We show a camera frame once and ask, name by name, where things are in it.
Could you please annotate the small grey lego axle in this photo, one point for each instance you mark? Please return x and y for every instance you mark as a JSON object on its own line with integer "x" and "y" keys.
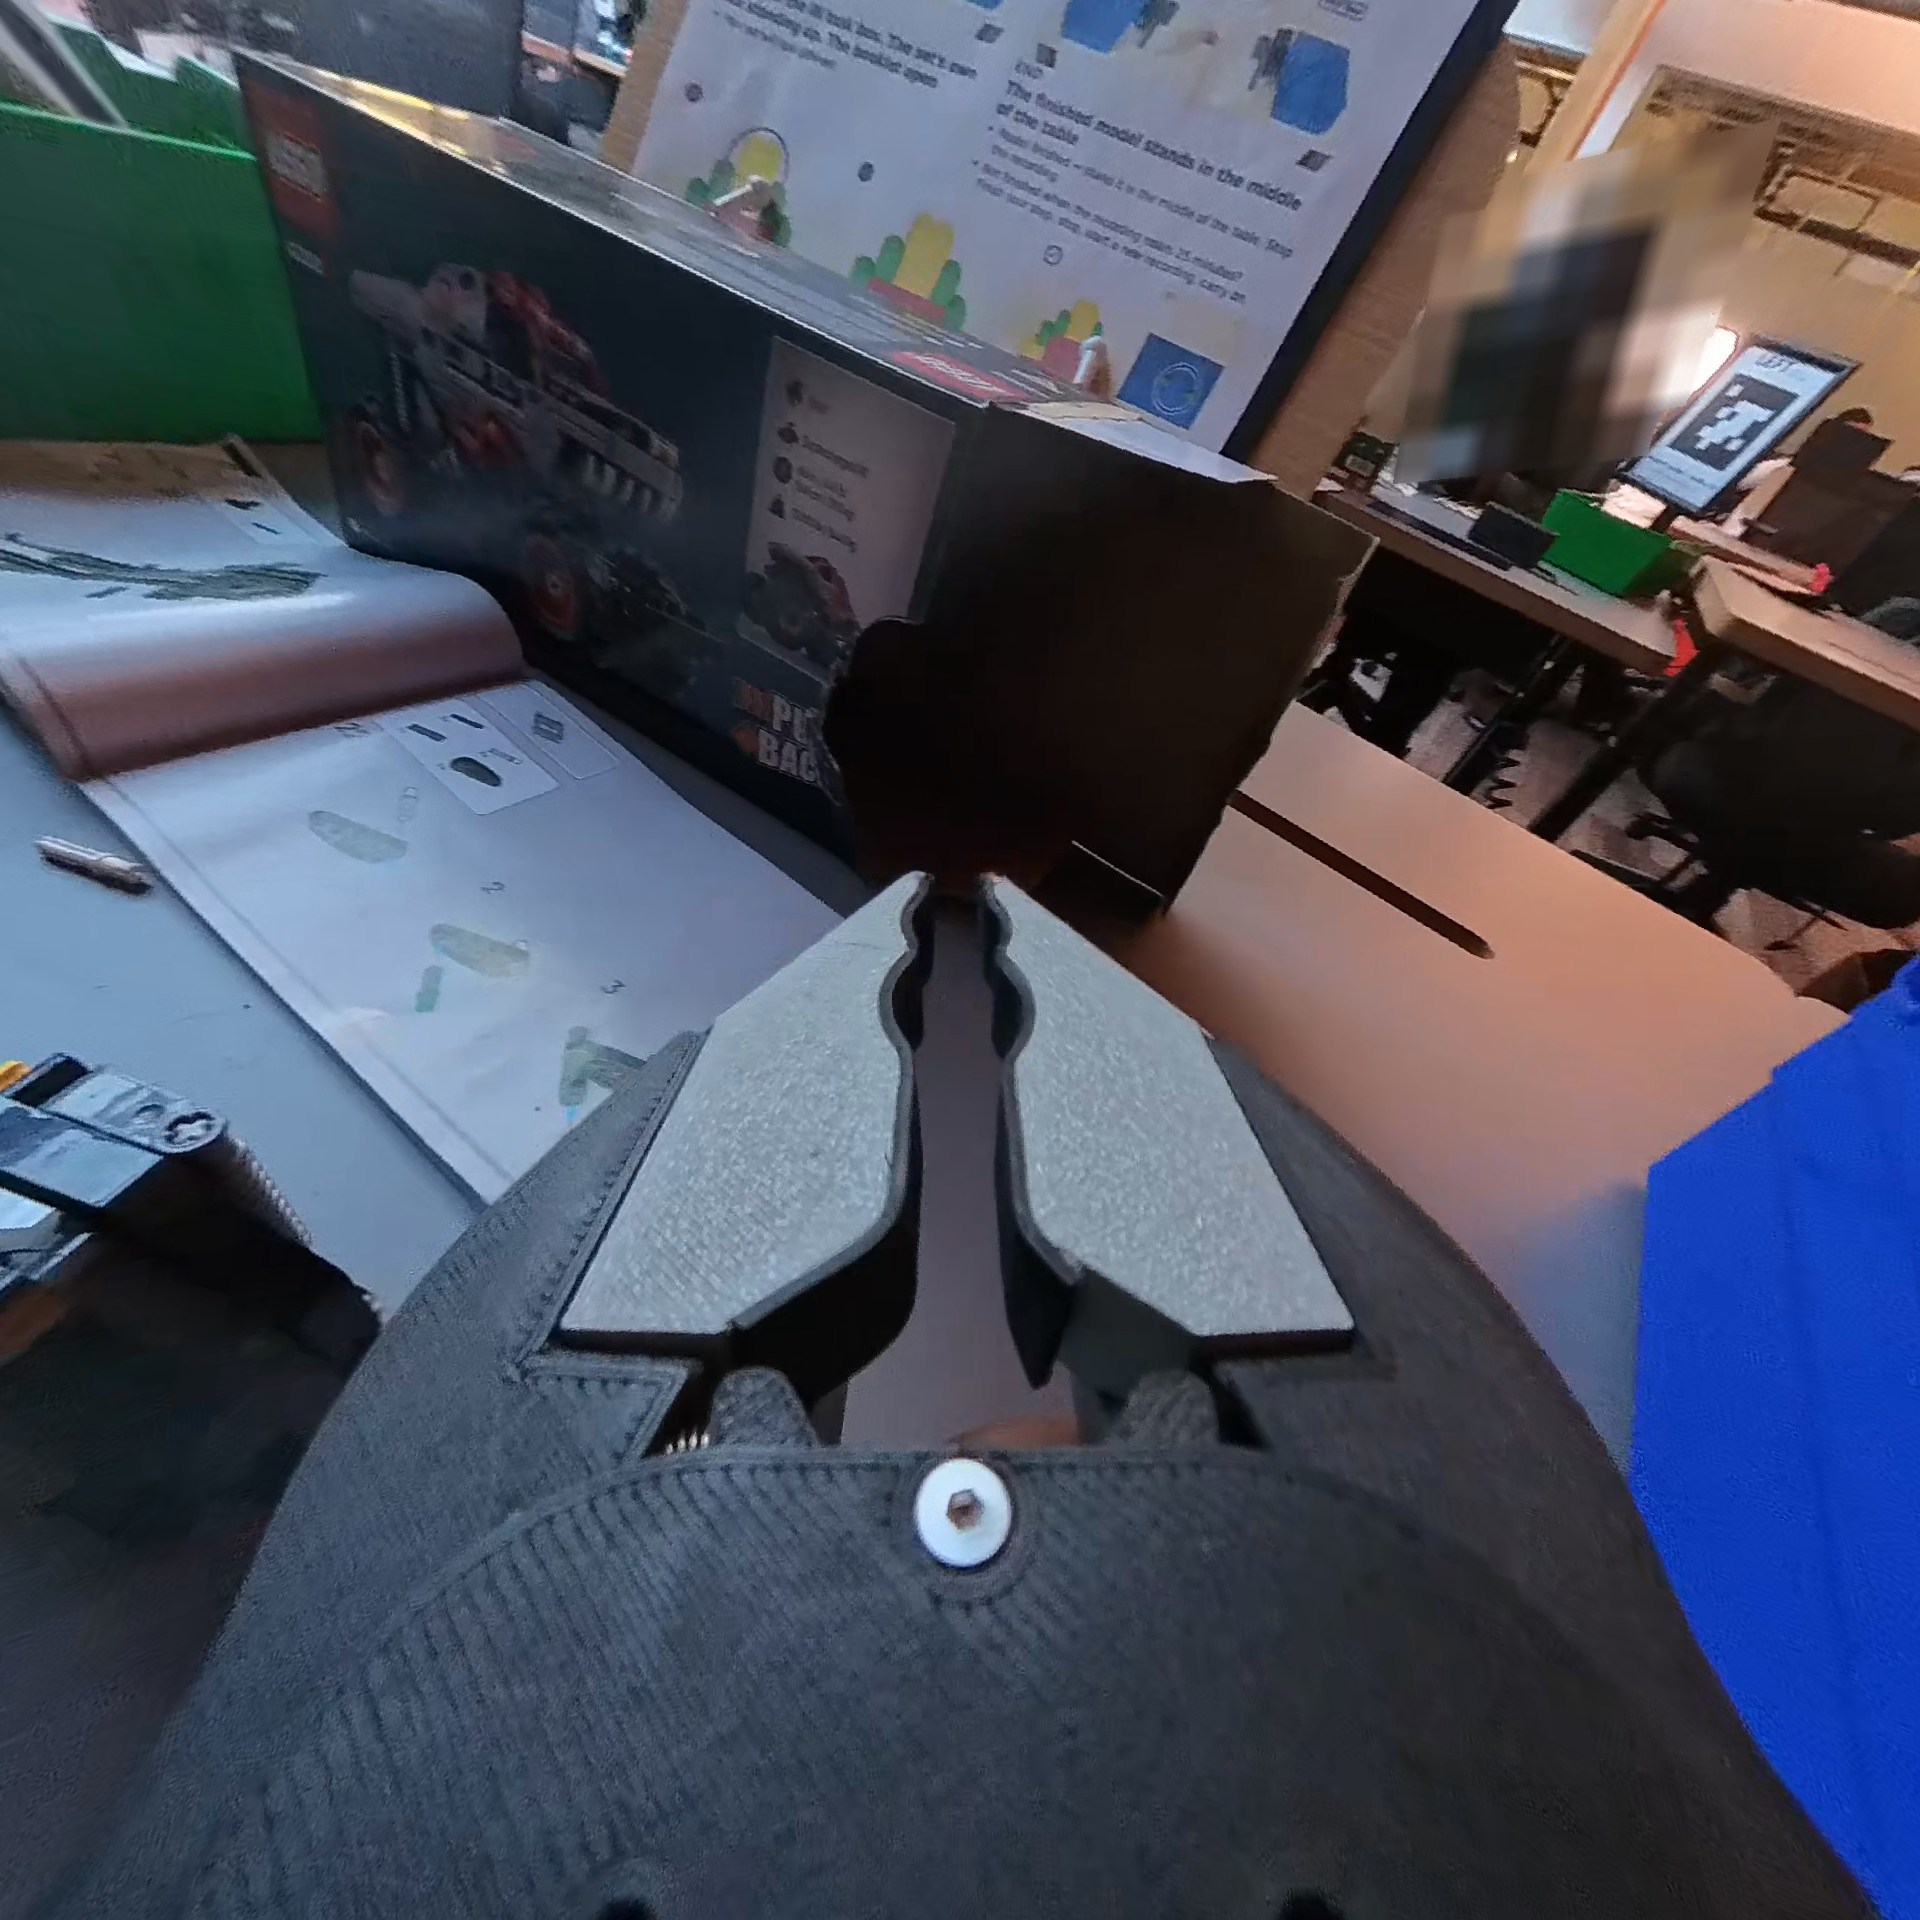
{"x": 94, "y": 862}

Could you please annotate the person's blue shirt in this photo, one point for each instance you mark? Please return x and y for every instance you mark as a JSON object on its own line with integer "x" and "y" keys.
{"x": 1785, "y": 1423}

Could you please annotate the open instruction booklet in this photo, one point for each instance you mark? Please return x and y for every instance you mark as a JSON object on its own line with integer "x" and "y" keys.
{"x": 374, "y": 841}

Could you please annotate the wooden background table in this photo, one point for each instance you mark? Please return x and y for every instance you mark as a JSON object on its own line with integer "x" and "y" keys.
{"x": 1514, "y": 601}

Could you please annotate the black lego assembly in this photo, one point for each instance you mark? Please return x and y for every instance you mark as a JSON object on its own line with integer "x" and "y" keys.
{"x": 106, "y": 1155}

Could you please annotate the white instruction poster board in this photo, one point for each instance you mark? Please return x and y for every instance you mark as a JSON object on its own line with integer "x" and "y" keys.
{"x": 960, "y": 119}

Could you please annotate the black box device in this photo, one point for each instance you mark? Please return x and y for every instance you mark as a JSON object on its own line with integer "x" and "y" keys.
{"x": 1508, "y": 535}

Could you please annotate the small green tray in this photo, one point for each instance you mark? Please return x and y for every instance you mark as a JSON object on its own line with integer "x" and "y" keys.
{"x": 1612, "y": 547}

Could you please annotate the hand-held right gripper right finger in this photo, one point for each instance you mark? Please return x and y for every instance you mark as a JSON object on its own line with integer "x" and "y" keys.
{"x": 1156, "y": 1186}

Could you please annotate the monitor with QR code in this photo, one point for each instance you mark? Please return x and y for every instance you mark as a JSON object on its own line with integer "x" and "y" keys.
{"x": 1742, "y": 427}

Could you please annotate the black lego piece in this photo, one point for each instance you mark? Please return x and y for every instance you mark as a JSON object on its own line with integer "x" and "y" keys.
{"x": 915, "y": 748}

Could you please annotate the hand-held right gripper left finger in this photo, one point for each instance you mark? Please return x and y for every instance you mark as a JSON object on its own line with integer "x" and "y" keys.
{"x": 749, "y": 1169}

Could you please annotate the green plastic bin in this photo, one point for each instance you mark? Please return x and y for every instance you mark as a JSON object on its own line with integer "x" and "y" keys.
{"x": 136, "y": 302}

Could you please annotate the dark lego set box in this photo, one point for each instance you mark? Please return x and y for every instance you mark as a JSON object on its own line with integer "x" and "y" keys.
{"x": 629, "y": 449}

